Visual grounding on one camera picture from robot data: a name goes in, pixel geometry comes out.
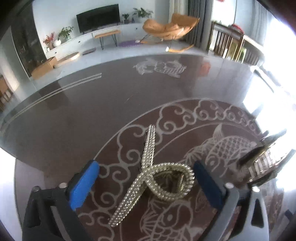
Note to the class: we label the red flower pot plant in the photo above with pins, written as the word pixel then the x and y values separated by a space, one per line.
pixel 48 41

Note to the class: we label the green potted plant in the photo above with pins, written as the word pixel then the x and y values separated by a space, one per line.
pixel 65 34

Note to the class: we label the round wooden floor board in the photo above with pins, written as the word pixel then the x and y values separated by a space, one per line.
pixel 67 59

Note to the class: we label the small wooden bench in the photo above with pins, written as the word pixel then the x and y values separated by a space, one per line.
pixel 107 34

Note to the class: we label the brown cardboard box on floor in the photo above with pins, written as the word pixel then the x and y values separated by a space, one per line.
pixel 44 68

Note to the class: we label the black flat screen television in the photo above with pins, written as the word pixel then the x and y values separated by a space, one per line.
pixel 99 17

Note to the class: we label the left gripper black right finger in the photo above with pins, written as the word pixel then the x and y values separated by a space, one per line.
pixel 252 221

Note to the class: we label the pearl ribbon hair clip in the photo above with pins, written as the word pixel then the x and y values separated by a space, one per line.
pixel 147 179

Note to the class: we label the green plants right of television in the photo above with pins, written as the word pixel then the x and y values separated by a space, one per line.
pixel 142 15

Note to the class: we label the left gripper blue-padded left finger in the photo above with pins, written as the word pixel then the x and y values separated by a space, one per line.
pixel 39 222

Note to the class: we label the dark tall display cabinet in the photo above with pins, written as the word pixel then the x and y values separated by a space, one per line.
pixel 26 40

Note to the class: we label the wooden dining chair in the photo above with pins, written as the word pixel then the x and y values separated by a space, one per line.
pixel 224 41

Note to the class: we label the white low tv cabinet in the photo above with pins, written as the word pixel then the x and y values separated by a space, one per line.
pixel 86 41

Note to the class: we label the orange lounge rocking chair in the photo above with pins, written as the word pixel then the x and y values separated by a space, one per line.
pixel 179 27

